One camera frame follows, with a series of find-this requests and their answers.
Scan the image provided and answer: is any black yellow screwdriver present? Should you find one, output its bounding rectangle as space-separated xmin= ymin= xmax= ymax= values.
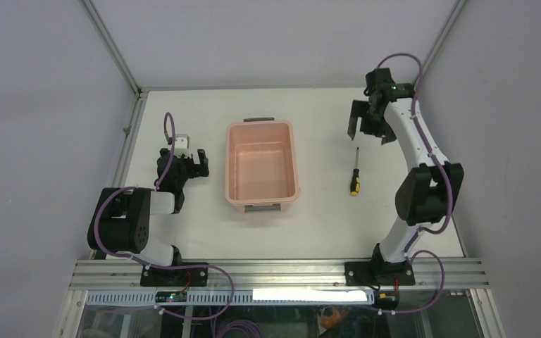
xmin=349 ymin=147 xmax=360 ymax=196

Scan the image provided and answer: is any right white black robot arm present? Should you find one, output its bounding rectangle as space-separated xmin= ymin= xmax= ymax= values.
xmin=347 ymin=68 xmax=464 ymax=285

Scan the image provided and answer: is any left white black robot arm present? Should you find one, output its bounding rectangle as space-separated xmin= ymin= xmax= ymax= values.
xmin=87 ymin=148 xmax=210 ymax=286

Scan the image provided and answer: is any pink plastic bin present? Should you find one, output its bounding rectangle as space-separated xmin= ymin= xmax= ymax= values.
xmin=225 ymin=118 xmax=300 ymax=213

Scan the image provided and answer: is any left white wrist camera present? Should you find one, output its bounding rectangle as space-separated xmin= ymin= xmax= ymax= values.
xmin=173 ymin=134 xmax=192 ymax=158

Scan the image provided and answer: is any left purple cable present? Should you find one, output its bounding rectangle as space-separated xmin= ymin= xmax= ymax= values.
xmin=92 ymin=111 xmax=235 ymax=322

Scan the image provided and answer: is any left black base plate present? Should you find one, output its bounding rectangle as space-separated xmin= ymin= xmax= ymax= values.
xmin=139 ymin=265 xmax=209 ymax=288

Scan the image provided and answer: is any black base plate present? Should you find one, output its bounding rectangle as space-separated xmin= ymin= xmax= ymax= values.
xmin=344 ymin=261 xmax=416 ymax=287
xmin=139 ymin=265 xmax=209 ymax=288

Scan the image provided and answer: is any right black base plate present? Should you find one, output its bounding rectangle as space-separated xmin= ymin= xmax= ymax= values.
xmin=344 ymin=261 xmax=416 ymax=287

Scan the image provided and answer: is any aluminium frame rail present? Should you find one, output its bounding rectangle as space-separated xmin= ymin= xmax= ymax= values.
xmin=69 ymin=258 xmax=490 ymax=291

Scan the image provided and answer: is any white slotted cable duct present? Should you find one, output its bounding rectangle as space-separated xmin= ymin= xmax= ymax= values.
xmin=86 ymin=288 xmax=374 ymax=307

